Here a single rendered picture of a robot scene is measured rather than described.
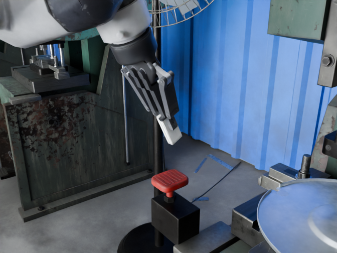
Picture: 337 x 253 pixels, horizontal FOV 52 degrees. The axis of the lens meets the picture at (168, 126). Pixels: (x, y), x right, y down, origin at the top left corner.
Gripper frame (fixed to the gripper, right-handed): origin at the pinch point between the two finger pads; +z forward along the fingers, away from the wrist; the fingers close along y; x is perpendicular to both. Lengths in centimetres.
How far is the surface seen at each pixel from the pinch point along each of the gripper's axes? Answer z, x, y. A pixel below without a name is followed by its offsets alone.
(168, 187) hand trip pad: 9.8, -7.2, 2.2
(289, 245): 8.3, -6.3, 28.7
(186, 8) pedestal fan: -2, 45, -37
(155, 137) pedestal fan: 41, 22, -52
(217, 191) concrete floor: 119, 54, -71
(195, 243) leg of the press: 21.4, -10.0, 7.6
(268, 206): 10.8, -0.5, 21.0
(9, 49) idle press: 40, 46, -292
